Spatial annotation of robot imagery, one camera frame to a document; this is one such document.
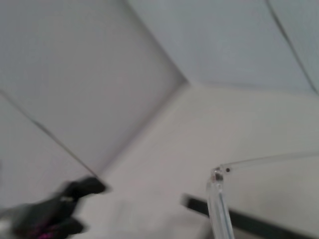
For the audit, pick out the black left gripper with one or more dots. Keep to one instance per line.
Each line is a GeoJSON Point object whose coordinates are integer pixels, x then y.
{"type": "Point", "coordinates": [42, 216]}

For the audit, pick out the black glasses case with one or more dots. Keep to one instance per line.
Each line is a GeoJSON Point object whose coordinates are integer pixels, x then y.
{"type": "Point", "coordinates": [197, 203]}

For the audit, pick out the clear white glasses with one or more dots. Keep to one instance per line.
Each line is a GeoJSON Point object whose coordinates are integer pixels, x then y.
{"type": "Point", "coordinates": [218, 194]}

